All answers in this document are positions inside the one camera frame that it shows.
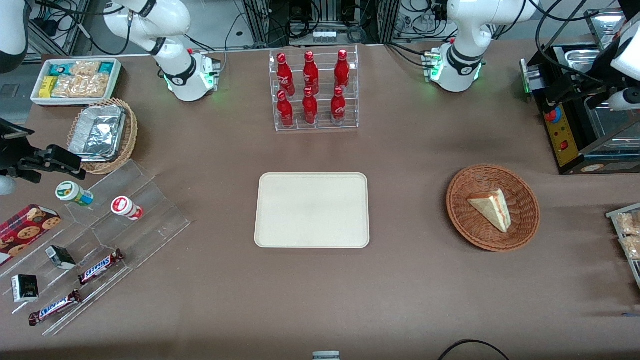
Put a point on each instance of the metal tray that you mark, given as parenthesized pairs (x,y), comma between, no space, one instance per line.
(612,214)

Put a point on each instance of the white power strip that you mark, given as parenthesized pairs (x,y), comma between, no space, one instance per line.
(325,36)

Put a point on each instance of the black food warmer machine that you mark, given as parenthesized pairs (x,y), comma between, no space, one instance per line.
(562,140)

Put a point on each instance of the red cola bottle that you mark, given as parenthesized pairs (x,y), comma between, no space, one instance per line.
(338,107)
(310,72)
(342,70)
(285,75)
(285,112)
(310,110)

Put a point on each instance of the white snack tray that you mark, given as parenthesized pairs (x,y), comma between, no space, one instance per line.
(75,101)

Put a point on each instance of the triangle sandwich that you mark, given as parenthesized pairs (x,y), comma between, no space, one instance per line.
(492,207)

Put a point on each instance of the red cookie box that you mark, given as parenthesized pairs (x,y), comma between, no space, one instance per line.
(27,232)

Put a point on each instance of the light wicker basket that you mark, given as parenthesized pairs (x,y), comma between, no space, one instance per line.
(127,145)

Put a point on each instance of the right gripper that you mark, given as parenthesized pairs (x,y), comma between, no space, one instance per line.
(10,154)

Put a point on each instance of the clear acrylic stepped stand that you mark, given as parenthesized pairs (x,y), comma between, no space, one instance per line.
(150,235)

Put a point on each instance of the small clear cracker bag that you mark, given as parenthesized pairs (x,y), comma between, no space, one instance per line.
(86,68)

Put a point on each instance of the aluminium frame rack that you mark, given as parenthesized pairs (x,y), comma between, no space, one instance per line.
(260,22)

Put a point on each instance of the clear acrylic bottle rack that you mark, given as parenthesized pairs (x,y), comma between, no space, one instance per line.
(314,127)

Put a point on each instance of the beige serving tray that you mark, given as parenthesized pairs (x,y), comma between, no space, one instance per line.
(310,210)

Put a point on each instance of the Snickers bar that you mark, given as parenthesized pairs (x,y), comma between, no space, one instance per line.
(54,308)
(99,267)

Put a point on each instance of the yellow snack packet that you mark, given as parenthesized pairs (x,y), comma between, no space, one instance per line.
(48,87)

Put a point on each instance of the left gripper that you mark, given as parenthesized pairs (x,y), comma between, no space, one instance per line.
(581,86)

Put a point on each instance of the small black chocolate box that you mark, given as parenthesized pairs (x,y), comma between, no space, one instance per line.
(25,288)
(61,257)

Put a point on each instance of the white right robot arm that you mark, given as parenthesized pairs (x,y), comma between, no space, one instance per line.
(170,20)

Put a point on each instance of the aluminium foil tray stack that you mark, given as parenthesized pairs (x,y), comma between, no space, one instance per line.
(97,132)

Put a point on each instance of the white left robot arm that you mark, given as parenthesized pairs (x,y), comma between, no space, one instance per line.
(465,30)

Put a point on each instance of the red lid yogurt cup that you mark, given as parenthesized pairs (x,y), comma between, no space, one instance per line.
(124,206)

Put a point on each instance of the green lid yogurt cup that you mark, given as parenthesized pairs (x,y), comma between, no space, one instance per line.
(70,191)

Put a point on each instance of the teal snack packet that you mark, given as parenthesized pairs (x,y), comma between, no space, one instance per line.
(61,68)
(106,67)

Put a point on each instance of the clear snack bag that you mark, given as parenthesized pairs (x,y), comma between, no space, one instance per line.
(632,247)
(629,223)

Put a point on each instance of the small grey device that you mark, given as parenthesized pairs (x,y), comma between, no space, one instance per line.
(326,355)

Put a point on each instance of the large clear cracker bag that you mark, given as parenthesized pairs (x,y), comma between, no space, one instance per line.
(82,86)

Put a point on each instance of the brown round wicker basket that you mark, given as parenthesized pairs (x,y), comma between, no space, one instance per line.
(470,225)

